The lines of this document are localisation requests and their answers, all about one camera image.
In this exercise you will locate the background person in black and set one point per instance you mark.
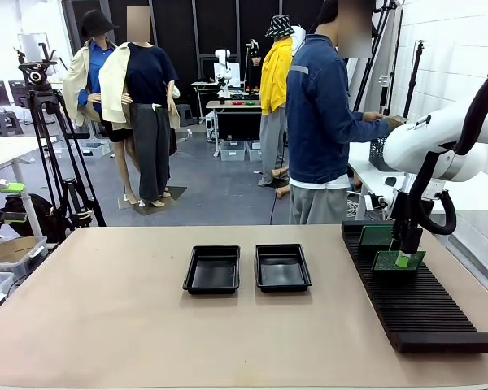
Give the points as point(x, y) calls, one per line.
point(255, 67)

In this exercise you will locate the black plastic stool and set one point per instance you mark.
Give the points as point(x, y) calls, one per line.
point(185, 113)

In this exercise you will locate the dark mannequin floor mat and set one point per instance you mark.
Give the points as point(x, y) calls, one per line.
point(162, 203)

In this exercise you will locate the black light stand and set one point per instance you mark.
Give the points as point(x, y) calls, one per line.
point(412, 81)

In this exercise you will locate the clear bin with cardboard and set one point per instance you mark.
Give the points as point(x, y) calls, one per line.
point(16, 252)

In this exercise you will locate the white desk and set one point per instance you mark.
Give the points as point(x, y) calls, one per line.
point(8, 150)

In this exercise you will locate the background work table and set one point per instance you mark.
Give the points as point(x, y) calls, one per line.
point(232, 105)

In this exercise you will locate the mannequin with black hat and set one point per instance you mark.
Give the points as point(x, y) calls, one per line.
point(90, 77)

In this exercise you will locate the grey woven plastic basket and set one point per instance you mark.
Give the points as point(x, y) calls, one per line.
point(377, 152)

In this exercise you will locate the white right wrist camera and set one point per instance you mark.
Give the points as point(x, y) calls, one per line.
point(433, 189)

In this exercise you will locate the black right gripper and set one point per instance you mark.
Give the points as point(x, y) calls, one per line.
point(408, 233)

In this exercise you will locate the small white background robot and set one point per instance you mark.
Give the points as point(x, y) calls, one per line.
point(223, 65)

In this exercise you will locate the black camera tripod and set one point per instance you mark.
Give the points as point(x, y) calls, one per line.
point(44, 97)

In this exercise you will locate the mannequin with yellow jacket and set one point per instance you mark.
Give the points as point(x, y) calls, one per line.
point(274, 81)

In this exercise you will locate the person's right forearm denim sleeve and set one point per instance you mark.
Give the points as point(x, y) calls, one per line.
point(362, 130)

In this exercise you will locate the black slotted board rack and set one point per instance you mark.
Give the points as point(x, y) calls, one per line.
point(423, 308)

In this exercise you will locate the person's right hand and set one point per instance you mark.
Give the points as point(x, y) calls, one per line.
point(374, 117)

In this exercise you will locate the black step stool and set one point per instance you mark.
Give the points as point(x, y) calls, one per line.
point(9, 122)

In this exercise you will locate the black plastic ESD tray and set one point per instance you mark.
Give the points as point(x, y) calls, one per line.
point(282, 270)
point(211, 272)

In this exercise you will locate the green circuit board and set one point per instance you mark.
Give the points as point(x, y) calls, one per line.
point(374, 235)
point(384, 263)

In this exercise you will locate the black bag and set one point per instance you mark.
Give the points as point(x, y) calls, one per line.
point(32, 217)

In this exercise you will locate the person in denim jacket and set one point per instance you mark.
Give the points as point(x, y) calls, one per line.
point(317, 122)

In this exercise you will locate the black tripod stand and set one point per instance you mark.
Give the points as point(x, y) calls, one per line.
point(384, 80)

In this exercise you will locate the mannequin with navy t-shirt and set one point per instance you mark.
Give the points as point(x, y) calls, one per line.
point(146, 81)

